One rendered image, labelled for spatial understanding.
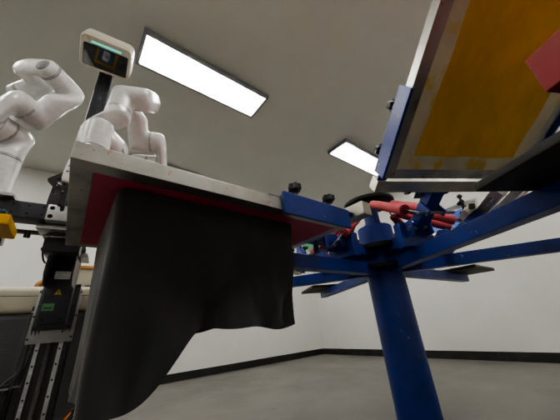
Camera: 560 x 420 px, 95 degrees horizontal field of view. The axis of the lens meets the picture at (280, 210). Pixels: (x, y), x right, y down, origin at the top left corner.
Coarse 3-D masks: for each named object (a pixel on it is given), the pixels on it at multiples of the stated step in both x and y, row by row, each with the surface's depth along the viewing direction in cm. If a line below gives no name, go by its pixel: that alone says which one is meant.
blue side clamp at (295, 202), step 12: (288, 192) 76; (288, 204) 75; (300, 204) 78; (312, 204) 81; (324, 204) 85; (300, 216) 76; (312, 216) 79; (324, 216) 83; (336, 216) 87; (348, 216) 91
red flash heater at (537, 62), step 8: (552, 40) 48; (544, 48) 49; (552, 48) 48; (536, 56) 50; (544, 56) 49; (552, 56) 48; (528, 64) 52; (536, 64) 50; (544, 64) 49; (552, 64) 48; (536, 72) 50; (544, 72) 49; (552, 72) 48; (544, 80) 49; (552, 80) 48; (544, 88) 49; (552, 88) 48
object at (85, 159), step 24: (72, 168) 49; (96, 168) 50; (120, 168) 50; (144, 168) 53; (168, 168) 57; (72, 192) 57; (192, 192) 61; (216, 192) 62; (240, 192) 67; (72, 216) 68; (288, 216) 79; (72, 240) 83; (312, 240) 104
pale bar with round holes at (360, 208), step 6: (354, 204) 95; (360, 204) 93; (366, 204) 94; (348, 210) 97; (354, 210) 95; (360, 210) 93; (366, 210) 93; (354, 216) 94; (360, 216) 94; (366, 216) 94
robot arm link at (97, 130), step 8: (88, 120) 76; (96, 120) 76; (104, 120) 78; (88, 128) 75; (96, 128) 75; (104, 128) 77; (112, 128) 80; (88, 136) 74; (96, 136) 74; (104, 136) 76; (112, 136) 80; (104, 144) 76; (112, 144) 81; (120, 144) 84
